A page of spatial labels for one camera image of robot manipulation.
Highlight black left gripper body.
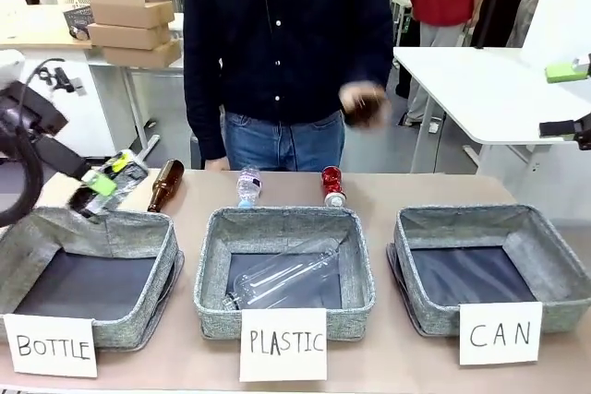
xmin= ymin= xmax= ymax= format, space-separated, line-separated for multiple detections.
xmin=0 ymin=81 xmax=69 ymax=160

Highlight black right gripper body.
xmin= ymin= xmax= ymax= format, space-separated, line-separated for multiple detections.
xmin=573 ymin=111 xmax=591 ymax=151

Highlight dark bottle with silver label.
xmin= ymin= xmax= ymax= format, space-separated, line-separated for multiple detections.
xmin=67 ymin=151 xmax=151 ymax=221

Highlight dark brown object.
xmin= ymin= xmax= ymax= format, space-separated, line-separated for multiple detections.
xmin=344 ymin=89 xmax=389 ymax=131

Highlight person right forearm navy sleeve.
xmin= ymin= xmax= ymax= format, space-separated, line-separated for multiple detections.
xmin=183 ymin=61 xmax=229 ymax=162

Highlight person left forearm navy sleeve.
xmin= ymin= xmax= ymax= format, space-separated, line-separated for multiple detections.
xmin=341 ymin=19 xmax=395 ymax=93

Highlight grey fabric basket can label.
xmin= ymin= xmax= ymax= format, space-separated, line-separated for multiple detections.
xmin=386 ymin=204 xmax=591 ymax=338

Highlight grey fabric basket plastic label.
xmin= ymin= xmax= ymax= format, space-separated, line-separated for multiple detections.
xmin=193 ymin=206 xmax=377 ymax=340

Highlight grey fabric basket bottle label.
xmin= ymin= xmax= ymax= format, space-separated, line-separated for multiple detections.
xmin=0 ymin=205 xmax=187 ymax=352

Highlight white paper sign CAN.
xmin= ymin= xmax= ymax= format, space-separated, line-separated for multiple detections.
xmin=457 ymin=301 xmax=544 ymax=367

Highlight red crushed can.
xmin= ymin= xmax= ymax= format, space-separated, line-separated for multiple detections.
xmin=320 ymin=165 xmax=348 ymax=209

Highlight person left hand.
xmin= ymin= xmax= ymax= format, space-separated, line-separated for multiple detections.
xmin=338 ymin=81 xmax=392 ymax=130

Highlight brown glass bottle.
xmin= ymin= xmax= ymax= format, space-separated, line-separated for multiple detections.
xmin=147 ymin=159 xmax=186 ymax=214

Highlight bystander in beige coat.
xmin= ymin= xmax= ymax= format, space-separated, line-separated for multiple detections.
xmin=504 ymin=0 xmax=554 ymax=49

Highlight white standing table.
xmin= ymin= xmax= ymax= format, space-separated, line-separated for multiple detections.
xmin=392 ymin=45 xmax=591 ymax=174

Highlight black tripod pole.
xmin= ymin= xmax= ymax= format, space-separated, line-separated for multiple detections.
xmin=474 ymin=0 xmax=514 ymax=51

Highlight closed flat cardboard box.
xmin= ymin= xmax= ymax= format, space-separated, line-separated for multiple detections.
xmin=87 ymin=22 xmax=174 ymax=52
xmin=102 ymin=39 xmax=183 ymax=69

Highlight small clear water bottle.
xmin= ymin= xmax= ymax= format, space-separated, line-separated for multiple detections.
xmin=235 ymin=165 xmax=265 ymax=209

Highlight open cardboard box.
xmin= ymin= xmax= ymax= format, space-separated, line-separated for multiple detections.
xmin=88 ymin=0 xmax=176 ymax=30

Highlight person blue jeans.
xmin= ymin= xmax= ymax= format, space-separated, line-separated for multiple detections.
xmin=223 ymin=109 xmax=347 ymax=173

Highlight white paper sign BOTTLE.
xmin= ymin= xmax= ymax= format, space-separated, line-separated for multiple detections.
xmin=2 ymin=313 xmax=100 ymax=379

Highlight large clear plastic bottle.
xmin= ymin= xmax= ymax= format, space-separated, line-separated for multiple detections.
xmin=222 ymin=237 xmax=344 ymax=313

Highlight person navy button shirt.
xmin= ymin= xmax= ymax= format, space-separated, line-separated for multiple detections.
xmin=182 ymin=0 xmax=395 ymax=162

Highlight white paper sign PLASTIC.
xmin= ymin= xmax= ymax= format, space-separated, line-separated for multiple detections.
xmin=238 ymin=307 xmax=329 ymax=384

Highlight thick black cable loop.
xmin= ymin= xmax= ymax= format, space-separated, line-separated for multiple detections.
xmin=0 ymin=133 xmax=46 ymax=228

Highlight black device with cable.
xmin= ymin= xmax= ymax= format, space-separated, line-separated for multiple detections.
xmin=35 ymin=66 xmax=88 ymax=96

